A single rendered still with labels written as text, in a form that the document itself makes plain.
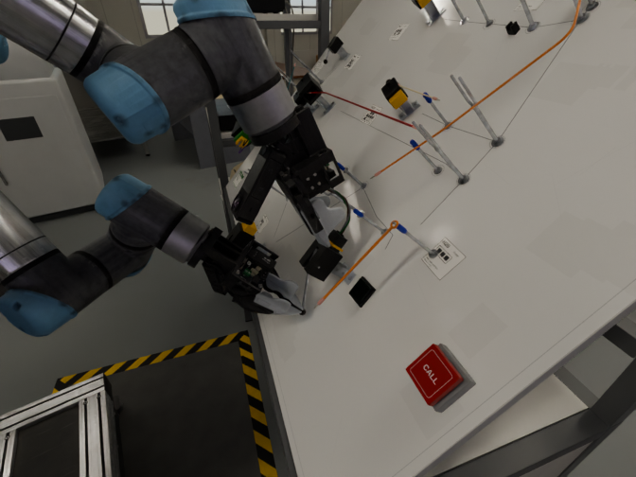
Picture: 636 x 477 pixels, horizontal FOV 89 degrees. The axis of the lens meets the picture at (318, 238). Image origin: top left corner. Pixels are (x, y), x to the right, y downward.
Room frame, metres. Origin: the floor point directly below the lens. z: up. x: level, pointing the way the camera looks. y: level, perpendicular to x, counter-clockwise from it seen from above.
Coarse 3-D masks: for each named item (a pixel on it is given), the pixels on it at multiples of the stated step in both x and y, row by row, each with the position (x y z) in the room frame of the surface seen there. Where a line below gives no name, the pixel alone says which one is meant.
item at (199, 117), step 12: (204, 108) 3.65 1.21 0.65; (192, 120) 3.57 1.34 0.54; (204, 120) 3.63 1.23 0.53; (180, 132) 4.66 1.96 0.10; (192, 132) 3.58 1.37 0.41; (204, 132) 3.62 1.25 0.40; (204, 144) 3.61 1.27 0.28; (204, 156) 3.59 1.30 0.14; (228, 156) 3.74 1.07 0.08; (240, 156) 3.82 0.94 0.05
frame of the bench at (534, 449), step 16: (560, 368) 0.43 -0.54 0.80; (576, 384) 0.40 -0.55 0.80; (592, 400) 0.36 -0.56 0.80; (576, 416) 0.33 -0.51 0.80; (592, 416) 0.33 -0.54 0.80; (544, 432) 0.30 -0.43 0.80; (560, 432) 0.30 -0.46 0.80; (576, 432) 0.30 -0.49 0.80; (592, 432) 0.30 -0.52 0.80; (608, 432) 0.31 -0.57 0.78; (512, 448) 0.27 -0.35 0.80; (528, 448) 0.27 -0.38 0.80; (544, 448) 0.27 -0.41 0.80; (560, 448) 0.27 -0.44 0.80; (576, 448) 0.29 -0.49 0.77; (592, 448) 0.31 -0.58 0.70; (480, 464) 0.25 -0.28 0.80; (496, 464) 0.25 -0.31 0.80; (512, 464) 0.25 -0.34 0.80; (528, 464) 0.25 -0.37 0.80; (544, 464) 0.26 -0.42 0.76; (576, 464) 0.31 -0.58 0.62
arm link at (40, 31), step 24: (0, 0) 0.39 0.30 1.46; (24, 0) 0.40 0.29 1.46; (48, 0) 0.41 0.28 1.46; (72, 0) 0.44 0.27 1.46; (0, 24) 0.39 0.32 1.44; (24, 24) 0.39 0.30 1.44; (48, 24) 0.40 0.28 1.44; (72, 24) 0.42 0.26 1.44; (96, 24) 0.44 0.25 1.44; (48, 48) 0.41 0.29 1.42; (72, 48) 0.41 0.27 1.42; (96, 48) 0.43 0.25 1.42; (72, 72) 0.42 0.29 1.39
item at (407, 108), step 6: (390, 84) 0.70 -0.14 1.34; (396, 84) 0.68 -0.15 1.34; (384, 90) 0.70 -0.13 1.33; (390, 90) 0.68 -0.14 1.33; (396, 90) 0.67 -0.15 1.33; (402, 90) 0.67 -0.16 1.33; (384, 96) 0.68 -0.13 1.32; (390, 96) 0.67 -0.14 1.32; (408, 102) 0.69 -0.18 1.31; (414, 102) 0.72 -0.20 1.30; (402, 108) 0.72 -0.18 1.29; (408, 108) 0.72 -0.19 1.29; (414, 108) 0.70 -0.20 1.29; (402, 114) 0.72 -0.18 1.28; (408, 114) 0.70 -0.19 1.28; (402, 120) 0.70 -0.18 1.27
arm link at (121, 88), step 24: (120, 48) 0.41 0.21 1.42; (144, 48) 0.37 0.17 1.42; (168, 48) 0.37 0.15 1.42; (192, 48) 0.37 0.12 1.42; (96, 72) 0.34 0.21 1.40; (120, 72) 0.34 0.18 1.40; (144, 72) 0.34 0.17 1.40; (168, 72) 0.35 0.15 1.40; (192, 72) 0.36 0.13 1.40; (96, 96) 0.32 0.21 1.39; (120, 96) 0.32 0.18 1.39; (144, 96) 0.33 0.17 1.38; (168, 96) 0.35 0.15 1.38; (192, 96) 0.36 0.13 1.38; (216, 96) 0.39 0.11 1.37; (120, 120) 0.32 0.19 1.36; (144, 120) 0.33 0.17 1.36; (168, 120) 0.35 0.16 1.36
